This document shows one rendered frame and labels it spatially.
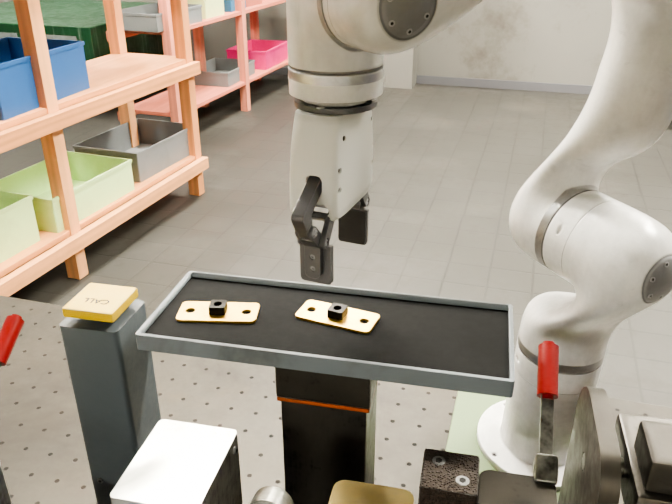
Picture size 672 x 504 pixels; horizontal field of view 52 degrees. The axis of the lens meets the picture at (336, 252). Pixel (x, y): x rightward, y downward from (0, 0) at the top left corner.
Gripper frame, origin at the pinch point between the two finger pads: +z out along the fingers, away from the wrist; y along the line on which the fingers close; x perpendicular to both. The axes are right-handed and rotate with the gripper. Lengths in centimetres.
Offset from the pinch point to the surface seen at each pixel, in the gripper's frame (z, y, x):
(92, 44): 67, -392, -378
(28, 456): 54, -6, -60
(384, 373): 7.9, 6.9, 7.8
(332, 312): 6.6, 0.8, 0.0
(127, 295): 7.7, 4.8, -23.1
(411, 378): 8.1, 6.5, 10.3
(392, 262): 124, -229, -67
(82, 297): 7.6, 7.1, -27.4
